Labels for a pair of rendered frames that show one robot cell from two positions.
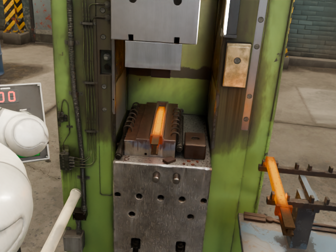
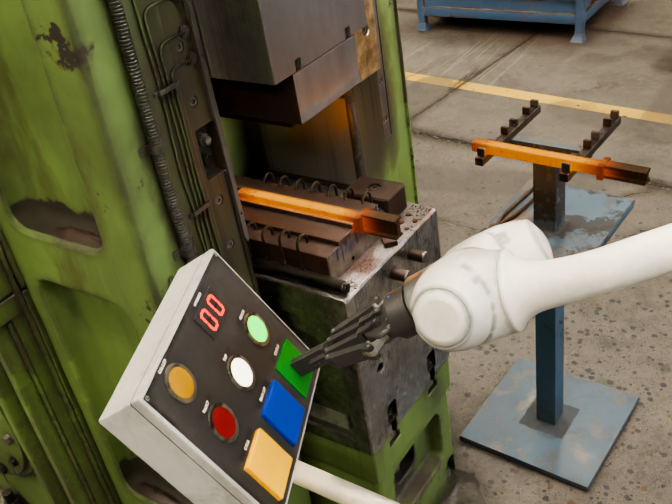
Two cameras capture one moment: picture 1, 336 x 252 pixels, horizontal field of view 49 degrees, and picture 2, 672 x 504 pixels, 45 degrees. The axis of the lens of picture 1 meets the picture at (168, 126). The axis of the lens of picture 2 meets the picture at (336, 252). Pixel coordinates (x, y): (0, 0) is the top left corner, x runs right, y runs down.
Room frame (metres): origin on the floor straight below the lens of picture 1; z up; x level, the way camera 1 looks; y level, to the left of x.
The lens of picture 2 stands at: (0.45, 1.22, 1.86)
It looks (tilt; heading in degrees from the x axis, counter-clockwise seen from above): 33 degrees down; 308
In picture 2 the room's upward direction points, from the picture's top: 10 degrees counter-clockwise
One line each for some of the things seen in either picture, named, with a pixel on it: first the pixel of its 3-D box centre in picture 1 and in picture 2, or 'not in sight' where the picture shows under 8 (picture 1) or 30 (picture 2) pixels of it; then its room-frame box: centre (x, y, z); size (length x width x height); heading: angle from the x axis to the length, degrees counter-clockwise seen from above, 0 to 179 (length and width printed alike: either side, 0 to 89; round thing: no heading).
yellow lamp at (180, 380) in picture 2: not in sight; (180, 382); (1.14, 0.71, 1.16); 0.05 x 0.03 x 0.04; 89
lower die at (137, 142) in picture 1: (154, 125); (275, 223); (1.50, 0.06, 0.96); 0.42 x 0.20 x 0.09; 179
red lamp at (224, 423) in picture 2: not in sight; (223, 422); (1.10, 0.69, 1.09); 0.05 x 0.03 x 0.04; 89
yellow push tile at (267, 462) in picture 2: not in sight; (267, 464); (1.06, 0.67, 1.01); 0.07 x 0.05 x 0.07; 114
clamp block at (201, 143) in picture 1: (194, 145); (375, 199); (1.34, -0.11, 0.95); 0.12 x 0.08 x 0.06; 179
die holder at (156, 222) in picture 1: (163, 177); (306, 302); (1.51, 0.01, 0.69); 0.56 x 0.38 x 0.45; 179
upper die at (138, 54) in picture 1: (157, 44); (242, 69); (1.50, 0.06, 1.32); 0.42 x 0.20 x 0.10; 179
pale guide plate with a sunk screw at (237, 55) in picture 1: (236, 65); (362, 38); (1.41, -0.25, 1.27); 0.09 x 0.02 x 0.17; 89
